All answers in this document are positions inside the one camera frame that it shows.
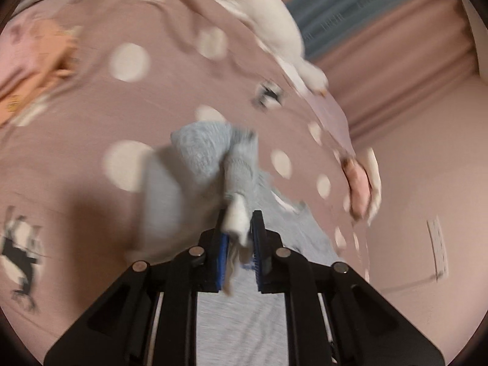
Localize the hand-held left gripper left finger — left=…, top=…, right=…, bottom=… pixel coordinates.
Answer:
left=44, top=210, right=231, bottom=366

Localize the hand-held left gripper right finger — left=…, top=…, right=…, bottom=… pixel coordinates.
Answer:
left=249, top=210, right=447, bottom=366

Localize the grey sweater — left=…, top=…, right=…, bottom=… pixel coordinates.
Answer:
left=126, top=120, right=344, bottom=366

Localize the folded pink garment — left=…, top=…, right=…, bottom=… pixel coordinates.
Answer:
left=343, top=158, right=372, bottom=220

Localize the pink polka dot blanket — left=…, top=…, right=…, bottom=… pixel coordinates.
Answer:
left=0, top=0, right=372, bottom=351

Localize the pink curtain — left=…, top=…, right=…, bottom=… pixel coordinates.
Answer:
left=248, top=0, right=481, bottom=134

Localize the white goose plush toy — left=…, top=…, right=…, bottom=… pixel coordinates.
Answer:
left=202, top=0, right=330, bottom=96

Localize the teal curtain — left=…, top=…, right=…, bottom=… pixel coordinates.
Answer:
left=284, top=0, right=454, bottom=59

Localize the orange pink cloth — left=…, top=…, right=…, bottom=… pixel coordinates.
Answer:
left=0, top=9, right=82, bottom=126

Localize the white wall power strip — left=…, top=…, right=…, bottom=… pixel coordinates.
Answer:
left=426, top=217, right=448, bottom=279

